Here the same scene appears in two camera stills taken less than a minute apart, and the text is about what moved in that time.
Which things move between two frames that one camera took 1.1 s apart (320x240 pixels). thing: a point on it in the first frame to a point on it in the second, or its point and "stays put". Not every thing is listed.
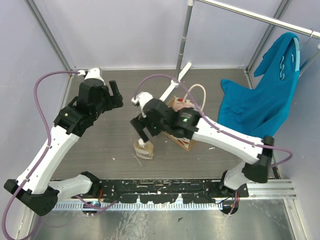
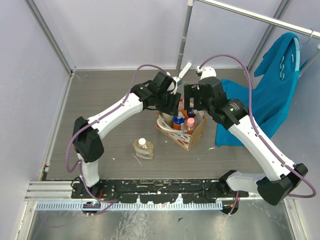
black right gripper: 153,130 to 191,90
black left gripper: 114,100 to 170,106
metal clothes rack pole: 184,39 stays put
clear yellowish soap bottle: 143,149 stays put
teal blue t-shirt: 260,111 stays put
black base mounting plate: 159,190 stays put
